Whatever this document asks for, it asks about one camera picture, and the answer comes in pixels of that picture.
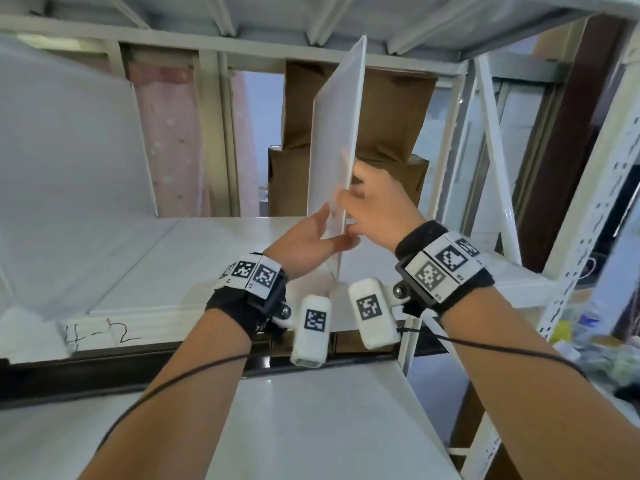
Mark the person's right hand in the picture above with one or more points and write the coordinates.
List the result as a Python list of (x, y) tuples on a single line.
[(385, 209)]

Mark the person's left hand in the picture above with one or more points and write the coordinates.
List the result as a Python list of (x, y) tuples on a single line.
[(300, 247)]

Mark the person's right thumb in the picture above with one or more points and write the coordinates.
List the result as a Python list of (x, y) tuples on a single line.
[(345, 199)]

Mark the person's left thumb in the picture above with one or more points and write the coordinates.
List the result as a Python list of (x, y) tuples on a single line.
[(321, 217)]

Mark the thin white board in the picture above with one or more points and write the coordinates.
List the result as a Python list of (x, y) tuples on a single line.
[(335, 129)]

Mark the person's right forearm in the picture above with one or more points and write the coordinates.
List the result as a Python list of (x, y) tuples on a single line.
[(520, 394)]

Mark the person's left forearm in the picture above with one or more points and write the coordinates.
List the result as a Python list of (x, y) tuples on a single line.
[(185, 404)]

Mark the closed brown cardboard box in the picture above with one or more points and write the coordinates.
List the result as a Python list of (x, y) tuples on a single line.
[(287, 184)]

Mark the open brown cardboard box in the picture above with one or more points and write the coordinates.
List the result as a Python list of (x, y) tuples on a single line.
[(390, 114)]

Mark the stack of flat white boards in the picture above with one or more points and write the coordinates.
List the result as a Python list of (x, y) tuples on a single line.
[(200, 264)]

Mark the pink panel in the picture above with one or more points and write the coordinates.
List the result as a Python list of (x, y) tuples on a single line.
[(170, 144)]

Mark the wide white board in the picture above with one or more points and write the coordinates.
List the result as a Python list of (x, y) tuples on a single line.
[(310, 424)]

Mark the white metal shelf rack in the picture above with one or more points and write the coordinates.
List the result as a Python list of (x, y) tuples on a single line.
[(590, 219)]

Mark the large leaning white board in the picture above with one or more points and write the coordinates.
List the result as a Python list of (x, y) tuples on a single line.
[(65, 169)]

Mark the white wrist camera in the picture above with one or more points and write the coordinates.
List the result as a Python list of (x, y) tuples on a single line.
[(312, 327), (374, 312)]

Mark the dark brown door frame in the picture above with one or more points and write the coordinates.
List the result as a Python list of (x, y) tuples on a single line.
[(565, 144)]

